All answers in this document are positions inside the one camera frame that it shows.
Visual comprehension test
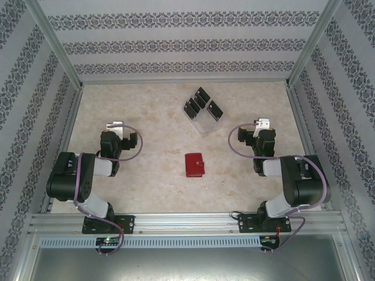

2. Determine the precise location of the clear acrylic card stand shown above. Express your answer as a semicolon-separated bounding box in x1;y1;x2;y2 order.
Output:
181;86;226;139

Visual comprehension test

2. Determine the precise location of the red leather card holder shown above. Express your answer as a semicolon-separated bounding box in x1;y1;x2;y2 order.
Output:
184;152;206;178

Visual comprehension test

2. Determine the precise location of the steel sheet panel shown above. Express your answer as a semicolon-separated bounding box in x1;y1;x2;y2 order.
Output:
29;234;360;281

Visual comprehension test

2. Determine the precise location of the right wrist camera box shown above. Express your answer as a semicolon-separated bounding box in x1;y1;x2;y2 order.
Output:
254;118;271;138

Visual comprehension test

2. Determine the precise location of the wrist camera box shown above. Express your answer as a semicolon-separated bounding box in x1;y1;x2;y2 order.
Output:
105;121;124;137
254;118;271;138

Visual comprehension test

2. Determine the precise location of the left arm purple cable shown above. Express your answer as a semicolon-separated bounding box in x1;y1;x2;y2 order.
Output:
72;124;144;258

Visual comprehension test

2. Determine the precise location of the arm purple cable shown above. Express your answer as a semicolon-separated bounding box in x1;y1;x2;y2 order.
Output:
72;124;144;258
229;122;329;255

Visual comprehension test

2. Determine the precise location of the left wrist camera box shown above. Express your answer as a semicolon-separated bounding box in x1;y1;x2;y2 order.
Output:
105;121;124;137

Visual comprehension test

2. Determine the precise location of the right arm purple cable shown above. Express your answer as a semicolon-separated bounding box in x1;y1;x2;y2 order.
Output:
229;122;329;255

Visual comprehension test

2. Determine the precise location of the aluminium side rail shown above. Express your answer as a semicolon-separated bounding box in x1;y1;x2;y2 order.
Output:
39;86;86;214
285;84;335;211

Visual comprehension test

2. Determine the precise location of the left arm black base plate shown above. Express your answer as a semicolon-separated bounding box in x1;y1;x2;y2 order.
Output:
81;215;136;235

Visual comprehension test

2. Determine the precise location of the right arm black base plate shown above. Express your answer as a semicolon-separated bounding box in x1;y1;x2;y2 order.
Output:
237;213;291;234

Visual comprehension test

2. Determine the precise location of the aluminium cross rail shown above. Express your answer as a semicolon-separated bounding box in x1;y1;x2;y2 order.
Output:
80;78;289;85

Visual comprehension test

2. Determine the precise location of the aluminium frame post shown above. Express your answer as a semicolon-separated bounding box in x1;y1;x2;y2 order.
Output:
25;0;85;90
283;0;344;88

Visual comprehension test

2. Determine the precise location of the aluminium mounting rail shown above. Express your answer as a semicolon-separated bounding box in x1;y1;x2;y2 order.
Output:
29;213;346;235

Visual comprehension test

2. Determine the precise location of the grey slotted cable duct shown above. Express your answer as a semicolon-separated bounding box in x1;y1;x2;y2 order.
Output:
39;235;261;249

